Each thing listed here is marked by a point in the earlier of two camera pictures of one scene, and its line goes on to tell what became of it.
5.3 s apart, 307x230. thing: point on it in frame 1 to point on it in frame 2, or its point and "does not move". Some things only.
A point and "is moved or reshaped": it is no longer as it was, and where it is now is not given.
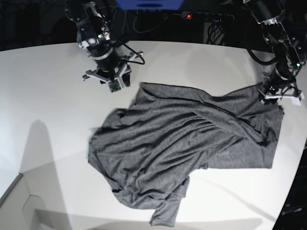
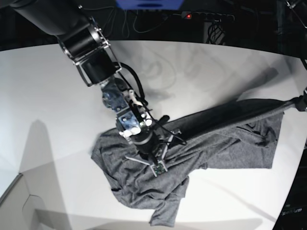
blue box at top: x=149 y=5 does not move
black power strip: x=207 y=16 does not move
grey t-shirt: x=148 y=151 is moved or reshaped
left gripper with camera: x=116 y=77 to x=151 y=147
